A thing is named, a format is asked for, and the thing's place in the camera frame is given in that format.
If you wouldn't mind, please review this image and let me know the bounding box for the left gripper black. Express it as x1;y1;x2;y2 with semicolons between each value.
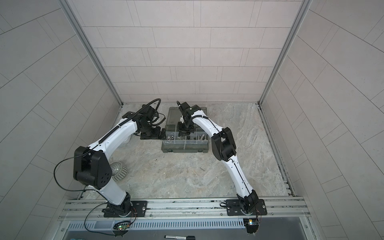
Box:
139;123;169;139

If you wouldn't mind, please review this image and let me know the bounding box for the green plastic organizer box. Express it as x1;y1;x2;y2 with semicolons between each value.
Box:
161;107;210;153

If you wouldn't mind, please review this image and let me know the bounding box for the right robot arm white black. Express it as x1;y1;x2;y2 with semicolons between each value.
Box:
177;102;259;215

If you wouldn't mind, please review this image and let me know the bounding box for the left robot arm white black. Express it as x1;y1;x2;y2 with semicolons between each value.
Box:
72;99;163;217

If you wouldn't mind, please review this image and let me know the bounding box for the left controller board green LED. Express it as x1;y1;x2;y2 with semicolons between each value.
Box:
112;221;131;237

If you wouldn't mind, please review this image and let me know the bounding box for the black marker pen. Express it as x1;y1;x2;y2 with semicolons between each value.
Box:
164;235;196;240

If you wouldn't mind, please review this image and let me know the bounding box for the white vent grille strip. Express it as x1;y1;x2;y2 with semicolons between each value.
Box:
68;218;245;232

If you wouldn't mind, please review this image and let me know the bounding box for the right controller board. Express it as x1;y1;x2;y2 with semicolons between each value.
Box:
243;219;260;234

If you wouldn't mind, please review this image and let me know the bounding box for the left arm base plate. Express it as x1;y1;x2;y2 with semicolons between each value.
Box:
102;201;148;218

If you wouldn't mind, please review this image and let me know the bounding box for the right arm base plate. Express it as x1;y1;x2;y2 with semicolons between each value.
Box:
222;199;268;216

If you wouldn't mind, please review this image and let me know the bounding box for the aluminium mounting rail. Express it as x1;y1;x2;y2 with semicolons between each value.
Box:
58;197;311;221

